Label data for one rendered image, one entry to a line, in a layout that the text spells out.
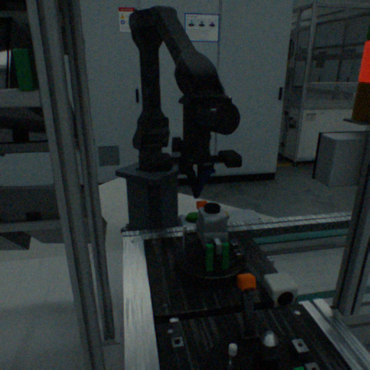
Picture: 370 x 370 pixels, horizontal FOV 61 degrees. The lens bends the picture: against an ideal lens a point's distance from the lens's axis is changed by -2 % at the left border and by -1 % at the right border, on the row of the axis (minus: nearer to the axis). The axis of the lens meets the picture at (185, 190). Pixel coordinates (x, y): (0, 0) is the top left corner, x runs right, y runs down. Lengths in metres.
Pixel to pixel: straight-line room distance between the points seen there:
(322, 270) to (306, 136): 4.07
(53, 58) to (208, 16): 3.33
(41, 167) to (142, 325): 3.27
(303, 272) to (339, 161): 0.33
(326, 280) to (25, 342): 0.60
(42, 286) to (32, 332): 0.14
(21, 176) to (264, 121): 2.78
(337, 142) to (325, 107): 4.34
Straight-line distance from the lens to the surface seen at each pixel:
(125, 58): 3.45
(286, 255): 0.79
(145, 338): 0.51
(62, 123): 0.29
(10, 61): 0.35
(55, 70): 0.29
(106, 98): 3.47
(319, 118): 4.81
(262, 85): 3.77
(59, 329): 0.70
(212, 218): 0.55
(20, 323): 0.74
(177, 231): 0.77
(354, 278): 0.55
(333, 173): 0.48
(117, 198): 1.23
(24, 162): 3.73
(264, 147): 3.91
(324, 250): 0.84
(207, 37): 3.57
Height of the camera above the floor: 1.33
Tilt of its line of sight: 22 degrees down
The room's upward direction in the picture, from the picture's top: straight up
